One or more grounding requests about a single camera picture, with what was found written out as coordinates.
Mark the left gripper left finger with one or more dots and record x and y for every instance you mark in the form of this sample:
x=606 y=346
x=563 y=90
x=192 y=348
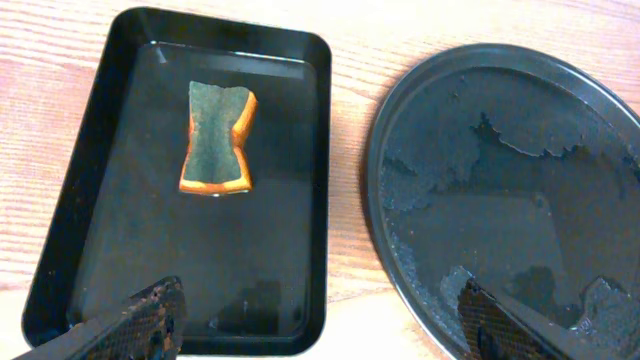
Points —
x=149 y=325

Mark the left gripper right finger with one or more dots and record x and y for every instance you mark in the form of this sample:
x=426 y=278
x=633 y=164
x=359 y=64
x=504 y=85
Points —
x=524 y=320

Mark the orange sponge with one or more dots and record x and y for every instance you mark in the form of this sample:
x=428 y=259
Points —
x=220 y=120

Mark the black rectangular tray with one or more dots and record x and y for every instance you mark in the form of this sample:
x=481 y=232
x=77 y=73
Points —
x=253 y=265

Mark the black round tray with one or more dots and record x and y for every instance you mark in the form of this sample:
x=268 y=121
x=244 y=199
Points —
x=507 y=166

